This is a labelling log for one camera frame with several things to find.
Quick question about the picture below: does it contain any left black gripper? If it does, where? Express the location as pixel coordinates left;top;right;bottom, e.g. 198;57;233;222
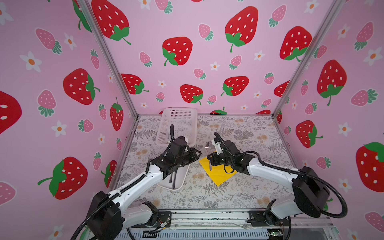
174;147;202;168

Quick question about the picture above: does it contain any yellow paper napkin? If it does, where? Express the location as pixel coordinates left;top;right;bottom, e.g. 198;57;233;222
199;158;237;186

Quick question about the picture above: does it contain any white plastic tray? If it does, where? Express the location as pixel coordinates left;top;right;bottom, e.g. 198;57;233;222
157;166;190;192

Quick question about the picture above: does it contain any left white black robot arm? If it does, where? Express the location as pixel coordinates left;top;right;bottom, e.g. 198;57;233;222
71;136;202;240

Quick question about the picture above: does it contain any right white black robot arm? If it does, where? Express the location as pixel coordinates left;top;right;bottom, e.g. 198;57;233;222
207;138;330;226

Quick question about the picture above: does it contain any white perforated plastic basket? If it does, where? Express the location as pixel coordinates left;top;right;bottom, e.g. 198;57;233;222
156;108;198;147

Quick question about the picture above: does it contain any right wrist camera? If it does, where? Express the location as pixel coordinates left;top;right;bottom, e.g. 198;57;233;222
212;140;223;155

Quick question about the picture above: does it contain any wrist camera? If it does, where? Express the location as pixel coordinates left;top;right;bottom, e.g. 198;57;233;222
180;136;189;143
212;140;223;155

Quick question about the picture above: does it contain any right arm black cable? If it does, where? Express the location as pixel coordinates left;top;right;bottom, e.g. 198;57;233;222
213;131;349;219

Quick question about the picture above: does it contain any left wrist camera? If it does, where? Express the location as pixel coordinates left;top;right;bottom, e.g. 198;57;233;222
180;136;189;143

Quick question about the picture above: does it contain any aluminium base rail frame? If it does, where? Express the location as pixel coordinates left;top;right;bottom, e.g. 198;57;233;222
80;209;340;240

